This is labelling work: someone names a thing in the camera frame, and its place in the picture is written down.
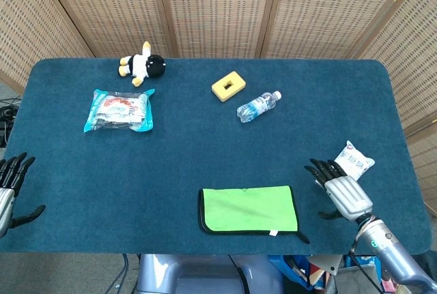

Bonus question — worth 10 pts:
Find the teal clear snack package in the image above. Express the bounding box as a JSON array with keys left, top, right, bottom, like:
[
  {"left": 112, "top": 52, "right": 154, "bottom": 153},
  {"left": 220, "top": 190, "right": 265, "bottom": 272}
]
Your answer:
[{"left": 83, "top": 88, "right": 156, "bottom": 134}]

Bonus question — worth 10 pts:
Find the black cable on base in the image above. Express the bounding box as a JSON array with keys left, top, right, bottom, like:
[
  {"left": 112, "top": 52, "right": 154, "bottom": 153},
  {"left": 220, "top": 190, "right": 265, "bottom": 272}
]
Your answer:
[{"left": 227, "top": 254, "right": 247, "bottom": 294}]

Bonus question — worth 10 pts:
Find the blue plastic bin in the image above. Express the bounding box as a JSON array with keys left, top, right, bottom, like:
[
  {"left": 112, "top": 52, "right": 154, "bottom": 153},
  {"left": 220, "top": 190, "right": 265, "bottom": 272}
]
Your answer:
[{"left": 268, "top": 254, "right": 315, "bottom": 291}]

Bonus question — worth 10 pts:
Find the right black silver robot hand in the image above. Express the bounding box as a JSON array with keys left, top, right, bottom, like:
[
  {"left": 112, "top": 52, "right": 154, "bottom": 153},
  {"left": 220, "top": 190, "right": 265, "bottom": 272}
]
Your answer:
[{"left": 305, "top": 158, "right": 373, "bottom": 222}]

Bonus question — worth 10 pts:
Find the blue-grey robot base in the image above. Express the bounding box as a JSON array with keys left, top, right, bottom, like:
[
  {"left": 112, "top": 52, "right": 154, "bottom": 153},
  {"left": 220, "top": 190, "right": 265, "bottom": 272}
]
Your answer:
[{"left": 136, "top": 254, "right": 284, "bottom": 294}]

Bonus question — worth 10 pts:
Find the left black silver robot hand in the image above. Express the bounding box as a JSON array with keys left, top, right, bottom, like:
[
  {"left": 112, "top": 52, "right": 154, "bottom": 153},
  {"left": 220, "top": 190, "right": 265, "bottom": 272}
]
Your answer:
[{"left": 0, "top": 152, "right": 46, "bottom": 239}]

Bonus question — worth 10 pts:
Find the yellow sponge with hole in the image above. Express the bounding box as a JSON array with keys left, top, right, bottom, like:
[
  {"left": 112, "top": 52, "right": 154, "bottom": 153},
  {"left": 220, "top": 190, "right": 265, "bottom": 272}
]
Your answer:
[{"left": 211, "top": 70, "right": 247, "bottom": 103}]

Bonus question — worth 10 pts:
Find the woven wicker folding screen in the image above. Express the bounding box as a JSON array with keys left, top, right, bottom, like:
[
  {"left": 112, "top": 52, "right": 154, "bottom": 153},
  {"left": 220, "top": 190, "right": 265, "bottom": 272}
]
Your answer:
[{"left": 0, "top": 0, "right": 437, "bottom": 213}]

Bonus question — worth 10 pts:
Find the black floor cable bundle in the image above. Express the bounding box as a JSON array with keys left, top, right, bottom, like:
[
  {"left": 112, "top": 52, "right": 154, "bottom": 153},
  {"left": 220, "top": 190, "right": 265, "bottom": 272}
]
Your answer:
[{"left": 0, "top": 98, "right": 22, "bottom": 148}]

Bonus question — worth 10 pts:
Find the grey and green cloth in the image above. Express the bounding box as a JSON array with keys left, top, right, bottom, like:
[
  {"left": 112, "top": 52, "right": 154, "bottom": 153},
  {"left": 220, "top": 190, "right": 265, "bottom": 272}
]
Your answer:
[{"left": 198, "top": 185, "right": 311, "bottom": 244}]

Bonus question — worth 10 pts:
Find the grey folded cloth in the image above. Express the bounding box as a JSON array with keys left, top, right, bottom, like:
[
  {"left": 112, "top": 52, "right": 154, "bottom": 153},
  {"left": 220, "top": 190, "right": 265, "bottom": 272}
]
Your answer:
[{"left": 336, "top": 265, "right": 378, "bottom": 294}]

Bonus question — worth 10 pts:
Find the white blue-print snack bag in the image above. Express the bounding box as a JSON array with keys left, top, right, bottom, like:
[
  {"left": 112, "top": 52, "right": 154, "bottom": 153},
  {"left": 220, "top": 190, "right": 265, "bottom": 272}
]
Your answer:
[{"left": 333, "top": 140, "right": 376, "bottom": 182}]

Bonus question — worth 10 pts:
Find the clear plastic water bottle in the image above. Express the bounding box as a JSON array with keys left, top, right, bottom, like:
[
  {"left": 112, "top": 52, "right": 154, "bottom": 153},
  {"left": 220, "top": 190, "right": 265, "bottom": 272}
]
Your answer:
[{"left": 236, "top": 90, "right": 283, "bottom": 124}]

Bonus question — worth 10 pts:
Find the blue felt table cover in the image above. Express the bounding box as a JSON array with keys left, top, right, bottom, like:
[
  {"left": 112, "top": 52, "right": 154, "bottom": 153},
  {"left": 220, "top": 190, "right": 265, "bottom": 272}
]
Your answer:
[{"left": 0, "top": 57, "right": 433, "bottom": 256}]

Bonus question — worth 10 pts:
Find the black white yellow plush toy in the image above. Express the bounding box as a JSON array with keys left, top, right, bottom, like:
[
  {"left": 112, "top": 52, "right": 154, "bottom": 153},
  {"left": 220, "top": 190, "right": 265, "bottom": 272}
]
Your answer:
[{"left": 117, "top": 41, "right": 167, "bottom": 88}]

